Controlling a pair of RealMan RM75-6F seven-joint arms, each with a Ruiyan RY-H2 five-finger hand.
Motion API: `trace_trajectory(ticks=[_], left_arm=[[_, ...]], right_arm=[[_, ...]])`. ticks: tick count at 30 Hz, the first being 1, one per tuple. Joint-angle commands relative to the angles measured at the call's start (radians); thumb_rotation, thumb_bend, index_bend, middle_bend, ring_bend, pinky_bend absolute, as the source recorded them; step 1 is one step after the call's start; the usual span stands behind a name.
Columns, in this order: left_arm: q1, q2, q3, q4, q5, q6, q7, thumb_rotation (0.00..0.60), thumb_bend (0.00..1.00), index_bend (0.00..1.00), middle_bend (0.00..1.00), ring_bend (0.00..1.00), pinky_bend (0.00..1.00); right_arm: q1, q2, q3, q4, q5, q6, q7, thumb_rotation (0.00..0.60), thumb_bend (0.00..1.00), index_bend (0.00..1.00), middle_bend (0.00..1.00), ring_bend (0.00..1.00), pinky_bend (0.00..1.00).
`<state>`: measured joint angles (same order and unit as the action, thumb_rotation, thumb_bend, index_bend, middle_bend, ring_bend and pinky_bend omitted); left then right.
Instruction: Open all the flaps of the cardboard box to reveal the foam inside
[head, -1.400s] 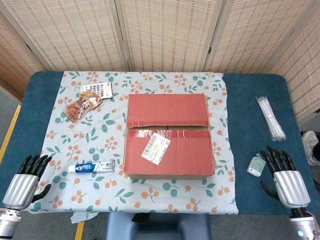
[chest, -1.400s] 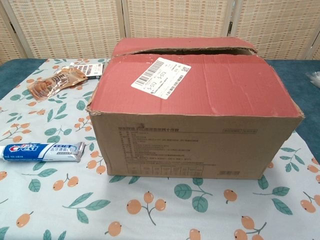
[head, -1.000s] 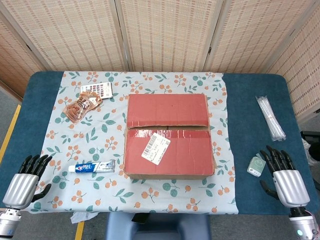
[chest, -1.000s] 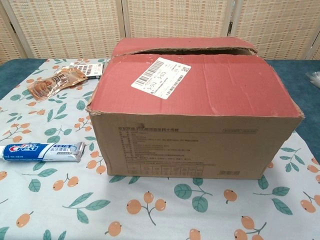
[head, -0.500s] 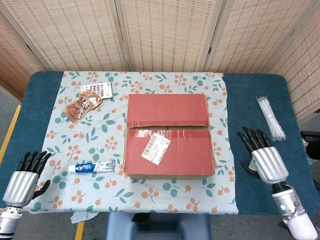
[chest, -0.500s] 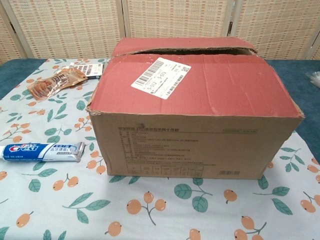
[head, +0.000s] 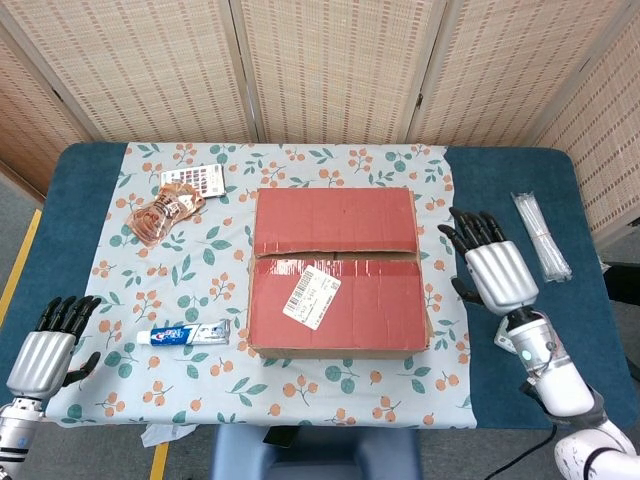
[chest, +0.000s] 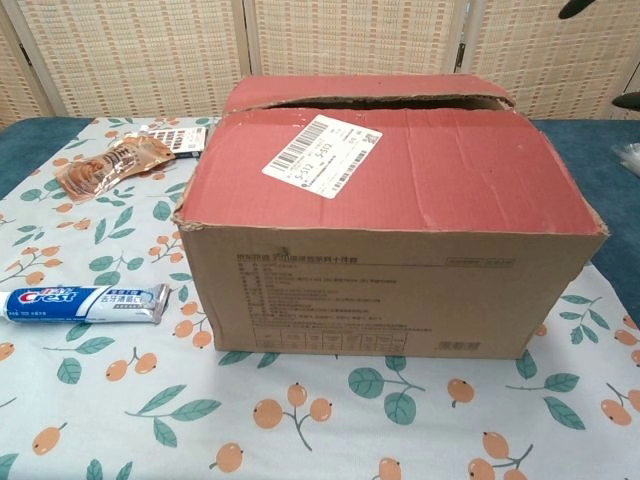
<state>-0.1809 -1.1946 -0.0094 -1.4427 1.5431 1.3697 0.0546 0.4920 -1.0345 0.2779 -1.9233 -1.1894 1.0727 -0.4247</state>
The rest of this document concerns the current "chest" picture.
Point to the flat colour swatch box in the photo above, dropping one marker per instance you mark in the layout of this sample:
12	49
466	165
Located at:
185	140

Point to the floral fruit print tablecloth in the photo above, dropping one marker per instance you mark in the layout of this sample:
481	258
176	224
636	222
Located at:
150	425

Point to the large cardboard box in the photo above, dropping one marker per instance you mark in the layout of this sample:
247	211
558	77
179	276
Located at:
390	300

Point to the Crest toothpaste tube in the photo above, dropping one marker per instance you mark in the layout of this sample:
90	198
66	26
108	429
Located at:
75	302

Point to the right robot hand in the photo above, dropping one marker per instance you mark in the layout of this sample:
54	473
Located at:
575	7

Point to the clear plastic straw bag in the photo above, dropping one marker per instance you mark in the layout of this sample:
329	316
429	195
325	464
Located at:
629	160

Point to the brown snack pouch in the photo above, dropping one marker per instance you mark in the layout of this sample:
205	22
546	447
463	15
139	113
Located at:
105	170

